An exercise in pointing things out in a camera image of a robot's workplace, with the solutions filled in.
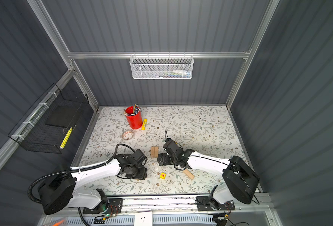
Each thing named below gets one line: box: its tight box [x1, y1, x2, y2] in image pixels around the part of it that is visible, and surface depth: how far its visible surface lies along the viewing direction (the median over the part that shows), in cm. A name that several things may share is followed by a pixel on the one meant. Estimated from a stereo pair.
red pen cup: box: [124, 105, 143, 130], surface depth 103 cm
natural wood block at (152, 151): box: [150, 146, 155, 158], surface depth 95 cm
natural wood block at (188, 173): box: [182, 169, 195, 180], surface depth 86 cm
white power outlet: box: [134, 211, 153, 226], surface depth 68 cm
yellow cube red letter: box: [159, 172, 167, 180], surface depth 84 cm
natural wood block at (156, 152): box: [154, 146, 159, 158], surface depth 96 cm
